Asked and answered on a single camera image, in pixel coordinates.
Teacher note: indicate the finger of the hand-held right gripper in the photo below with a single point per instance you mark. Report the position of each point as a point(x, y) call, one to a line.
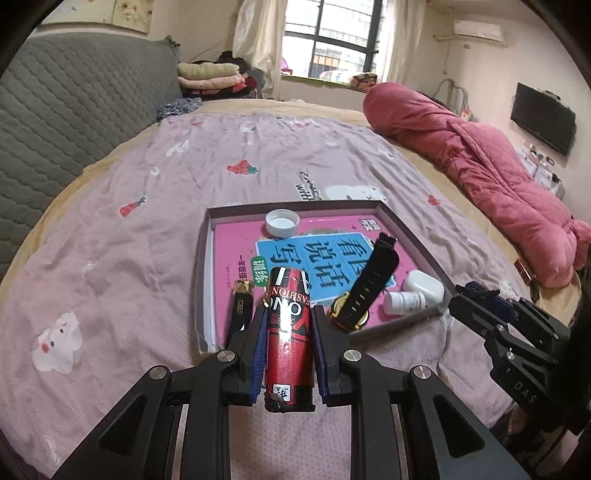
point(475, 318)
point(489, 297)

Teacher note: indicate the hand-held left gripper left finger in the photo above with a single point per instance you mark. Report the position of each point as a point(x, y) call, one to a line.
point(257, 369)

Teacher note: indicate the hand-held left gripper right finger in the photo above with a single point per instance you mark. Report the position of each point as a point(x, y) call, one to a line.
point(322, 369)

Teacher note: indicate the red and black lighter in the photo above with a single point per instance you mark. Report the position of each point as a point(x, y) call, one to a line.
point(288, 337)

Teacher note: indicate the shallow brown cardboard box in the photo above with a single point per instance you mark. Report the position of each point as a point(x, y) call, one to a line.
point(415, 318)

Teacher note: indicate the white earbuds case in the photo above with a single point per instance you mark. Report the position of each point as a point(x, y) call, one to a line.
point(425, 284)

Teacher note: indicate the black gold-tipped bar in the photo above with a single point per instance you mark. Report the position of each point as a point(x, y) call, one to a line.
point(240, 309)

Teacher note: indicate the white pill bottle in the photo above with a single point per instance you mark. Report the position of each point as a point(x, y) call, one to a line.
point(406, 301)

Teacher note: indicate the white ribbed jar lid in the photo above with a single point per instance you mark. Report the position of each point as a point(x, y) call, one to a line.
point(281, 226)

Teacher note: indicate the small brown box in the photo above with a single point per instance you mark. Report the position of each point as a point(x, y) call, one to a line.
point(524, 270)

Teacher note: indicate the pink quilt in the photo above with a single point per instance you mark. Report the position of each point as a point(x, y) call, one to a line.
point(485, 184)

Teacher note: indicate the pink and blue book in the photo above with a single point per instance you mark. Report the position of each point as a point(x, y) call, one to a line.
point(231, 244)

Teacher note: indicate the cluttered white shelf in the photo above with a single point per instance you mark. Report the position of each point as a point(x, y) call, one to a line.
point(540, 175)

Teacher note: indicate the purple printed bedsheet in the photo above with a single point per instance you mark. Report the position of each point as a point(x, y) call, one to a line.
point(138, 277)

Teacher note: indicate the clothes on windowsill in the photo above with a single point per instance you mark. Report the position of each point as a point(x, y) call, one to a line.
point(360, 81)

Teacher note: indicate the white air conditioner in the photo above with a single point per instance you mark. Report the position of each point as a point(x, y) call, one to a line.
point(478, 30)

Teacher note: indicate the dark patterned cloth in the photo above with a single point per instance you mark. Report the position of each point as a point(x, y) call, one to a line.
point(178, 108)

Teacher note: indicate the cream curtain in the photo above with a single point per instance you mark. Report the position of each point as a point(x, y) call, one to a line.
point(406, 37)
point(258, 41)

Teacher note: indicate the pile of folded clothes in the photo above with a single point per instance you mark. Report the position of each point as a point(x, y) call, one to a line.
point(207, 74)

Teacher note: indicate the barred window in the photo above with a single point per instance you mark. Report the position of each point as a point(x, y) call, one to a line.
point(337, 27)

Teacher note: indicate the grey quilted headboard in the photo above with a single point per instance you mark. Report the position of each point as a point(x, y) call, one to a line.
point(69, 115)

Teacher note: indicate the black wall television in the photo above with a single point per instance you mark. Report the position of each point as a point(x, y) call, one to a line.
point(542, 117)

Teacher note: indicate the floral wall panel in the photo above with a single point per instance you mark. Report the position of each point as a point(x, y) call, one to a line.
point(134, 11)

